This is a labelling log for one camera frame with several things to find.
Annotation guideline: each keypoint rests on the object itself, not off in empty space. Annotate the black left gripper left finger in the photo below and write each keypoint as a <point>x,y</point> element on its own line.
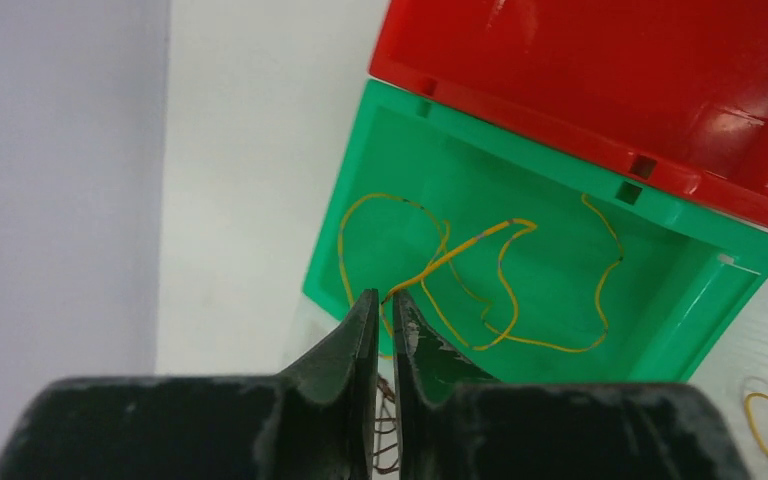
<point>181,427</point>

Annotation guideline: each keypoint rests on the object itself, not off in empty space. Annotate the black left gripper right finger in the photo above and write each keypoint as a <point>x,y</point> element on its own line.
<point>456,421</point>

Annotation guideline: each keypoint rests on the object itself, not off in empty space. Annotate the green plastic bin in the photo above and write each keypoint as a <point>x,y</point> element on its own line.
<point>570,273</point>

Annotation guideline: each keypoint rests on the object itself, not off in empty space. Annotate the red plastic bin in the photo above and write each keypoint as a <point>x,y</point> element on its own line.
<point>670,93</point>

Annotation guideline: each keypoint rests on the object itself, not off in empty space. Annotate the clear plastic bin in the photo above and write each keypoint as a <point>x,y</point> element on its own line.
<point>338,371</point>

